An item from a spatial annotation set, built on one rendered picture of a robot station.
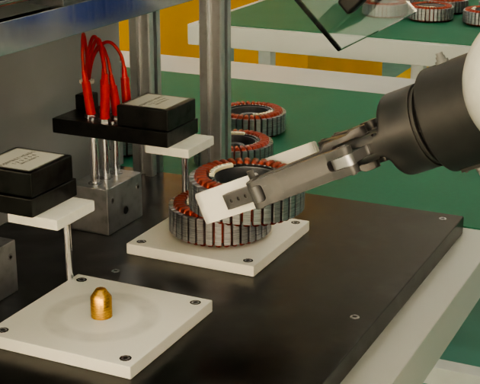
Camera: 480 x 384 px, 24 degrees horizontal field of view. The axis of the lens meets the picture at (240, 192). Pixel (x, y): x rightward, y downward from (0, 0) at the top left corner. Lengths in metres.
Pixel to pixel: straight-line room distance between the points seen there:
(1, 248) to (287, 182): 0.30
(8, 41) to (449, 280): 0.52
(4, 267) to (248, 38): 1.62
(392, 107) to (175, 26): 4.00
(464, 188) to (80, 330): 0.66
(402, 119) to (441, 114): 0.04
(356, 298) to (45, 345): 0.31
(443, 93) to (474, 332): 1.97
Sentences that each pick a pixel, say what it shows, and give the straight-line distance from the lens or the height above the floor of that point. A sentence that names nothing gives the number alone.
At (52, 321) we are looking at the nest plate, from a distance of 1.02.
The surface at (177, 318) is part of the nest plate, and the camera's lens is 1.01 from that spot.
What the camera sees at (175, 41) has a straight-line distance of 4.93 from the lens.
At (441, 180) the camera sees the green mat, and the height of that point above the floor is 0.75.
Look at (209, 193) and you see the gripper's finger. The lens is 1.01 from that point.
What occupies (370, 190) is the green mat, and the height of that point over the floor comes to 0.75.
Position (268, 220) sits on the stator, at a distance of 1.02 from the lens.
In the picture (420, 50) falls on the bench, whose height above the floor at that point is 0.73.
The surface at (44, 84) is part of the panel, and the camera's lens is 1.33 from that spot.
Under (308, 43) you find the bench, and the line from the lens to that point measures 2.58.
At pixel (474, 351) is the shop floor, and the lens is 2.75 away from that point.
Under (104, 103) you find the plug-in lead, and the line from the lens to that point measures 1.21.
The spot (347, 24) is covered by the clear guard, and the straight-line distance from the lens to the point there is 1.09.
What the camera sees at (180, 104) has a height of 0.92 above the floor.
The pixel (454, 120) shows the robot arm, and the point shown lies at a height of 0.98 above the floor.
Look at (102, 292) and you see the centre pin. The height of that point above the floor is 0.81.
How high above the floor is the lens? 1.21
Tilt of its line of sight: 18 degrees down
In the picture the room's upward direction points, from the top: straight up
